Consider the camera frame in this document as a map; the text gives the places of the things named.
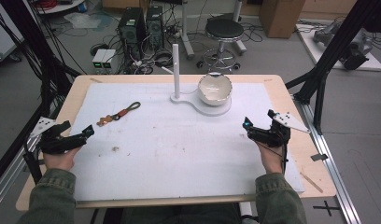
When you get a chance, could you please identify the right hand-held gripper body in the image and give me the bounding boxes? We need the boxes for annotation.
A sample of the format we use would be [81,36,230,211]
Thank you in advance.
[247,111,311,148]

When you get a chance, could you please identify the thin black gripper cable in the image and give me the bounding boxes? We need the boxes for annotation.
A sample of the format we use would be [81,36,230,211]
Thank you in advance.
[258,133,289,175]

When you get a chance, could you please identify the clear plastic sheet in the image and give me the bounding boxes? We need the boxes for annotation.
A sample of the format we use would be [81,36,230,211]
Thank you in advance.
[63,11,103,31]

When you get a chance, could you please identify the white floor board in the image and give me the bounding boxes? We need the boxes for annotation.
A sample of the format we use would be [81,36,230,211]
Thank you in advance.
[295,22,381,73]

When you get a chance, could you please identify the white bowl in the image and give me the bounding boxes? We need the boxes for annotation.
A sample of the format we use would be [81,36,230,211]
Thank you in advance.
[197,72,233,107]

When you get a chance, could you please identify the thin wooden stick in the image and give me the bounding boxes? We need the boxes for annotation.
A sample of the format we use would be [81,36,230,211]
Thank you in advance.
[299,171,324,194]

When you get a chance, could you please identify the white power supply box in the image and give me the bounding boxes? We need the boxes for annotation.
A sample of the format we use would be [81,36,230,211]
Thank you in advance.
[101,49,117,70]
[92,49,108,70]

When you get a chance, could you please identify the grey tape piece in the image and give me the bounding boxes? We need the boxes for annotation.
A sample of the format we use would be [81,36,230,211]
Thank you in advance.
[310,153,330,162]

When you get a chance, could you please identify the black metal frame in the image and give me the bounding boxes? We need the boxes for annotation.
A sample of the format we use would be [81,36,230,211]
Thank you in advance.
[0,0,81,188]
[285,0,381,135]

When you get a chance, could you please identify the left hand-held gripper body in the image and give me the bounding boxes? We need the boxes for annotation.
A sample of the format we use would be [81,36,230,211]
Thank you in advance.
[29,116,88,155]

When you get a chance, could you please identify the white stand with post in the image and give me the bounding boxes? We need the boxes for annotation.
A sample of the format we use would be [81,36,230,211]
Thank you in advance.
[169,43,233,118]

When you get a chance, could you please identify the person's left hand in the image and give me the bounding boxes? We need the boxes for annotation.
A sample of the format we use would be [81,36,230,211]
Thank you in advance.
[43,146,83,173]

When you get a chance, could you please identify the aluminium rail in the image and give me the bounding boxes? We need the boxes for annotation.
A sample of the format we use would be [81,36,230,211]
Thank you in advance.
[0,134,43,214]
[291,92,363,224]

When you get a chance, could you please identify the black computer tower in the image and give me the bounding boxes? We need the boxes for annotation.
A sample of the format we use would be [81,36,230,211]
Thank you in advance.
[118,7,147,61]
[145,5,165,50]

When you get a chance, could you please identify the cardboard box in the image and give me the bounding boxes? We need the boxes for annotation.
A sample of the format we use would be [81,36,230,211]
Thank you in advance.
[259,0,306,39]

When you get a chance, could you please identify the grey machine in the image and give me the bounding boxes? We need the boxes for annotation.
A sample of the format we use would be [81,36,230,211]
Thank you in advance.
[312,21,375,71]

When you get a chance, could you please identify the person's right hand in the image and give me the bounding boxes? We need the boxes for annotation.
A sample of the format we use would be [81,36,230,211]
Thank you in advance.
[256,141,287,175]

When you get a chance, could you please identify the white foam mat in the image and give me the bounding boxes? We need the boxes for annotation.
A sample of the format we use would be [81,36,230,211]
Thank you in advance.
[69,81,305,203]

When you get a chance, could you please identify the black round stool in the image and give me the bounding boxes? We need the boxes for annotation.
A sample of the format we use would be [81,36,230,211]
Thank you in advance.
[195,18,246,72]

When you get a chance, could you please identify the keychain with orange strap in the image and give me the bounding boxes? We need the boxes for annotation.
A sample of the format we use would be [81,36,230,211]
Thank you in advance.
[96,101,142,128]

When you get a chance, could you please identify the white round table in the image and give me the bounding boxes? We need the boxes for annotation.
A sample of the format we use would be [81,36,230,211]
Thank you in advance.
[31,0,88,16]

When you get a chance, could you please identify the tangle of floor cables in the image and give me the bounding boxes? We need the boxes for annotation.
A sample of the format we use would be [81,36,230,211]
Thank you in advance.
[129,46,177,76]

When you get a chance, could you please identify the wooden table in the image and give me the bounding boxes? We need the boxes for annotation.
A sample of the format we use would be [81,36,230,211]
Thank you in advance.
[15,74,337,213]

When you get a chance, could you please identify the white desk leg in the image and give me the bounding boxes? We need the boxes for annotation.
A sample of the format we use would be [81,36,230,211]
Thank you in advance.
[178,0,196,61]
[231,0,247,56]

